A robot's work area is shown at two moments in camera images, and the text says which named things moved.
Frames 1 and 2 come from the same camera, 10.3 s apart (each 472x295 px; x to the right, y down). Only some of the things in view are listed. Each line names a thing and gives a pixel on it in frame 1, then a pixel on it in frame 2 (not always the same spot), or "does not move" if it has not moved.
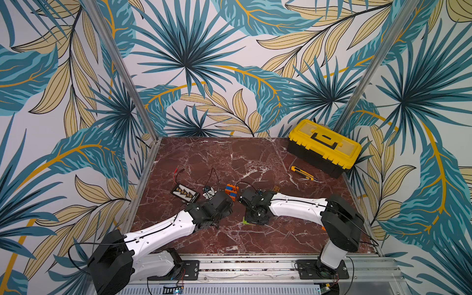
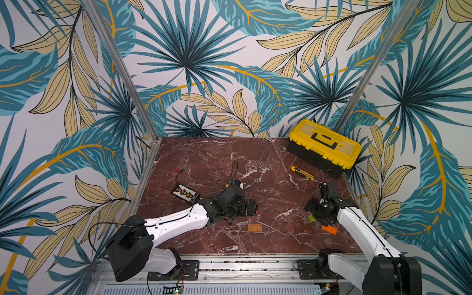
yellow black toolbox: x=326 y=149 does not move
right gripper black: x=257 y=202 -> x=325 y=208
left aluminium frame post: x=93 y=11 does not move
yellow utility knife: x=303 y=173 does not move
